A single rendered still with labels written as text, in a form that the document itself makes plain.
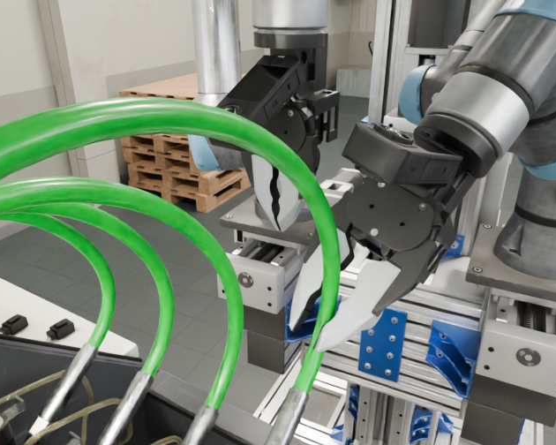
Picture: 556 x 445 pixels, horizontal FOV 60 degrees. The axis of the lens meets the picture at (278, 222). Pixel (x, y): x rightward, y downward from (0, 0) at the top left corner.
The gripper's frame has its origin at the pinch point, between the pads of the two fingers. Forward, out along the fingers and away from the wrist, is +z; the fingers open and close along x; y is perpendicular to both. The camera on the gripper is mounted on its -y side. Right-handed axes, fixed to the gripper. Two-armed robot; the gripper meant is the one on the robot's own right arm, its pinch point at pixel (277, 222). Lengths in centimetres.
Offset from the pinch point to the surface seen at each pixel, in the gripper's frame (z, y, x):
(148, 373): 9.8, -18.0, 3.6
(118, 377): 23.9, -10.5, 19.0
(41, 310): 25, -6, 43
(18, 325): 23.8, -10.8, 41.3
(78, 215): -8.6, -22.3, 3.5
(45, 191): -14.5, -29.2, -4.6
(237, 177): 110, 254, 195
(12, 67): 18, 141, 286
